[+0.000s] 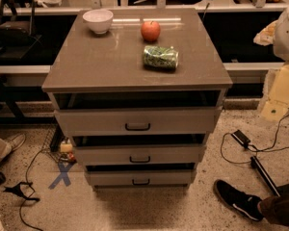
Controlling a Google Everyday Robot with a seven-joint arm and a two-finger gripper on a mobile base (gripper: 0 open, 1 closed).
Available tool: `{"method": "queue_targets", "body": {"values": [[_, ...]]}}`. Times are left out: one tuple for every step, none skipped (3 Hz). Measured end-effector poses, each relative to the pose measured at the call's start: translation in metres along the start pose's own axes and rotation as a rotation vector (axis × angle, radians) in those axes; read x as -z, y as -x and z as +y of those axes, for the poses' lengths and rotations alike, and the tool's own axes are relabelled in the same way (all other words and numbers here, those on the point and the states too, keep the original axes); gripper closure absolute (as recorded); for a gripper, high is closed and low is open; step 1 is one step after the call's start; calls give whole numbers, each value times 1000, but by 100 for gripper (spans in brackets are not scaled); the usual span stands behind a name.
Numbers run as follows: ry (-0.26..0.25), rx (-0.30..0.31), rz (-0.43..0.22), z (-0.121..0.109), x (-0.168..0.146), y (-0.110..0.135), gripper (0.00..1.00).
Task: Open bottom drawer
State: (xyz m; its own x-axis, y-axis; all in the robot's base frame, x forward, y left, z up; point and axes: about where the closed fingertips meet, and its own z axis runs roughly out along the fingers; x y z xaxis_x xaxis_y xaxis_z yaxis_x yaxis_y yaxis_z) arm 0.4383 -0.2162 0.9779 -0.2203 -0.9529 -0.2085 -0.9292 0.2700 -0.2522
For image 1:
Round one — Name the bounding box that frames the grey bottom drawer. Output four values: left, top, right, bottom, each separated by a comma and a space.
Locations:
85, 169, 196, 187

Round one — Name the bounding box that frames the grey drawer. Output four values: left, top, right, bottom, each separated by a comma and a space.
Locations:
73, 144, 206, 166
85, 169, 196, 187
55, 107, 222, 137

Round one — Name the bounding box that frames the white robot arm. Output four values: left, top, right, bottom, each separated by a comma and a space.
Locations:
274, 5, 289, 62

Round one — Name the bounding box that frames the grey drawer cabinet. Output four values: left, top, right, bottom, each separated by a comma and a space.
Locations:
40, 7, 234, 191

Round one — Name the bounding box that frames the grey top drawer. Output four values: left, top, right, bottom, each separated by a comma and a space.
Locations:
55, 107, 222, 137

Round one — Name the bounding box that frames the grey middle drawer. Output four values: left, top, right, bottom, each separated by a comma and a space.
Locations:
73, 144, 206, 166

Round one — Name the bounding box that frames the green soda can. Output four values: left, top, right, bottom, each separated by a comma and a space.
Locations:
143, 45, 178, 69

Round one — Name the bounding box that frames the red apple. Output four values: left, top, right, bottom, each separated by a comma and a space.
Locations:
141, 21, 161, 42

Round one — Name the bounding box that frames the small yellow jar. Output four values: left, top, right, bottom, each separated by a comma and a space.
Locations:
60, 141, 72, 153

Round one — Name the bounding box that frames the white ceramic bowl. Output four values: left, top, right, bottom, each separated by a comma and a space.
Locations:
83, 9, 114, 35

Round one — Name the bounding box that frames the black power adapter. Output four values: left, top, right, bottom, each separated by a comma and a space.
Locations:
231, 130, 250, 148

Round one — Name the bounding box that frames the blue tape cross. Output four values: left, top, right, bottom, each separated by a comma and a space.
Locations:
49, 162, 74, 190

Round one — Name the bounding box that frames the black bar on floor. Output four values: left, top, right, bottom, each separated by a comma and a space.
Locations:
250, 156, 280, 196

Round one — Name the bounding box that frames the beige shoe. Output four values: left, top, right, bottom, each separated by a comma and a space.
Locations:
4, 133, 26, 155

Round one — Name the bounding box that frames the black sneaker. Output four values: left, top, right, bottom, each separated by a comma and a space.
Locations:
213, 180, 263, 221

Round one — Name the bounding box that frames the black chair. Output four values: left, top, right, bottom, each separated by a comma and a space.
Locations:
0, 0, 40, 61

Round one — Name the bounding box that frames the black grabber tool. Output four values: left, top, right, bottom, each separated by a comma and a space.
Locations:
4, 182, 39, 202

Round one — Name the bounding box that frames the brown trouser leg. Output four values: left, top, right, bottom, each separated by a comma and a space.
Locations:
258, 184, 289, 227

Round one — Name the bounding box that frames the black floor cable right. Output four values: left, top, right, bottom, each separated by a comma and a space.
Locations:
220, 106, 289, 166

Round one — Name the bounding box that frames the black floor cable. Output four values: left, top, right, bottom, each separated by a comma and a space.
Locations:
18, 147, 46, 231
220, 106, 289, 166

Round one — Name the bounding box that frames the black floor cable left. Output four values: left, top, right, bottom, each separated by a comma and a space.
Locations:
18, 147, 46, 231

